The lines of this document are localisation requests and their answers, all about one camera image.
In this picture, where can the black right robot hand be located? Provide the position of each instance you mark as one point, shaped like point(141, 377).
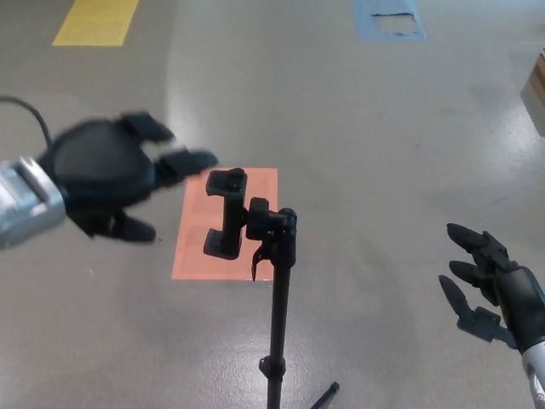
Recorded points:
point(526, 302)

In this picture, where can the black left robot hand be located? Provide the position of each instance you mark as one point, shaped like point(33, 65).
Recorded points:
point(102, 166)

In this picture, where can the black tripod phone stand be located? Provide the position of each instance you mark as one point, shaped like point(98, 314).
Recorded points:
point(281, 298)

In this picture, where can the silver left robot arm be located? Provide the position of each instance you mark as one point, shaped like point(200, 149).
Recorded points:
point(25, 204)

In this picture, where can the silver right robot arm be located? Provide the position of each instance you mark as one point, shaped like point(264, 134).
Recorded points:
point(535, 379)

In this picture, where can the orange rectangular floor marking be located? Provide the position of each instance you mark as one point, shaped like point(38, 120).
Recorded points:
point(191, 264)

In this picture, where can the wooden box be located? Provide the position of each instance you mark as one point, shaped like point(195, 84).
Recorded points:
point(534, 100)

